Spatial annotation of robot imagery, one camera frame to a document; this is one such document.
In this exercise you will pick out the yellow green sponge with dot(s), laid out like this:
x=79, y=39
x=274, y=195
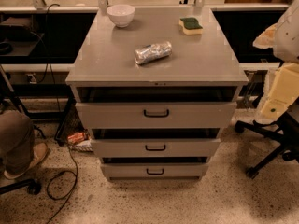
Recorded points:
x=190, y=26

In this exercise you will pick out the silver crushed can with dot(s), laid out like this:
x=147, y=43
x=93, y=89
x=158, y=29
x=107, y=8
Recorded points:
x=153, y=52

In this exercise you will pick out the grey drawer cabinet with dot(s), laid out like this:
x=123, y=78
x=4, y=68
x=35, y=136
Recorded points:
x=201, y=68

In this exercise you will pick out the person leg brown trousers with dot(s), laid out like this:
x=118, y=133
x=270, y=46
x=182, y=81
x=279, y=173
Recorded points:
x=16, y=143

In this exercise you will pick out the white bowl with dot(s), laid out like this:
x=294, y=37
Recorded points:
x=121, y=15

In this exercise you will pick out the grey middle drawer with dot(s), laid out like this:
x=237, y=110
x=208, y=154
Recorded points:
x=136, y=148

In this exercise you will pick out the black wire basket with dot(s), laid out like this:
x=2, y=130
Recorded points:
x=69, y=125

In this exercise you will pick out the black tripod stand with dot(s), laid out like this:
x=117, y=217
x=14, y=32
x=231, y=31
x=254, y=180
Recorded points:
x=8, y=91

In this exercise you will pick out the orange snack packet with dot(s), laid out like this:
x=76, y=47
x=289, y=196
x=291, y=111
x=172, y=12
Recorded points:
x=77, y=138

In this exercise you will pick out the grey top drawer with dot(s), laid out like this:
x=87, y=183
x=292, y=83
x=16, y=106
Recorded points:
x=155, y=115

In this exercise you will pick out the black office chair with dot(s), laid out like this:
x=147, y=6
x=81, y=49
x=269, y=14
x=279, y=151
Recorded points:
x=287, y=136

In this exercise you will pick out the grey bottom drawer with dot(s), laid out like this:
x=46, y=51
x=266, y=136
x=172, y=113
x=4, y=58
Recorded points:
x=155, y=170

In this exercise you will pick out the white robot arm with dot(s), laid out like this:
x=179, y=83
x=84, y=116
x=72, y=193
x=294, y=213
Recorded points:
x=283, y=38

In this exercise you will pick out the black chair caster base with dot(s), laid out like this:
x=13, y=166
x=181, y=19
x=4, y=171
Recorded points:
x=33, y=186

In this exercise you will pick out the tan shoe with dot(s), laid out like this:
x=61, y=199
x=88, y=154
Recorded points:
x=35, y=157

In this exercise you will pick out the grey drawer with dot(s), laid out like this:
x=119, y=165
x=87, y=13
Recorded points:
x=136, y=148
x=155, y=115
x=155, y=170

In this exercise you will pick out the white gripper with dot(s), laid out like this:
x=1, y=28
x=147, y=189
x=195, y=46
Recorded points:
x=287, y=37

